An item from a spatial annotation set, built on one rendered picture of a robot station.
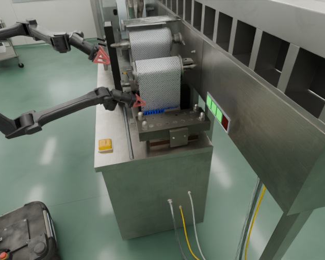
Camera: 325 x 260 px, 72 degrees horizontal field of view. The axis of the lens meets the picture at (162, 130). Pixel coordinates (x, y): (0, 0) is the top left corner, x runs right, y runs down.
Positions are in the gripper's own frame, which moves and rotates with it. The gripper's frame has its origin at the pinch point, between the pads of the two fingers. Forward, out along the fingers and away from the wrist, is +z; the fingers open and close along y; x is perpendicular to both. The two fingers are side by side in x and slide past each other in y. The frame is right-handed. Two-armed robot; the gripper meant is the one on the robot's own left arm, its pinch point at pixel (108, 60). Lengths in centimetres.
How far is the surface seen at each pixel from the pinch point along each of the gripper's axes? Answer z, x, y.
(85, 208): 52, -131, -17
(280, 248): 92, -11, 79
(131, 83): 17.9, -5.0, -2.8
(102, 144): 18.7, -39.4, 14.0
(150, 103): 32.0, -7.1, 4.1
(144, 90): 23.8, -2.4, 4.6
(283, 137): 36, 28, 78
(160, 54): 27.5, 15.9, -19.0
